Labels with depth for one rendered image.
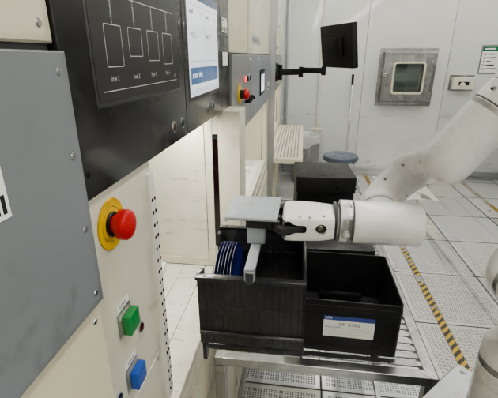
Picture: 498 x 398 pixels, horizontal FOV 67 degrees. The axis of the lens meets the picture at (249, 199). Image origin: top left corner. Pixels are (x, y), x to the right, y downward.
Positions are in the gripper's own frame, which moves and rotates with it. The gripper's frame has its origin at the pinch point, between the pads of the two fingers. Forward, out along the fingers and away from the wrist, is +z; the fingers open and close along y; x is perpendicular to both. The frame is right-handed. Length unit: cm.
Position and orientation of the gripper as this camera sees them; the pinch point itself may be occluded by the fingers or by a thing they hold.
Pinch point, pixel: (257, 216)
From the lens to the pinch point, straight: 76.1
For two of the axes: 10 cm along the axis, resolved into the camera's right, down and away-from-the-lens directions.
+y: 1.3, -3.5, 9.3
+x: 0.0, -9.4, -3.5
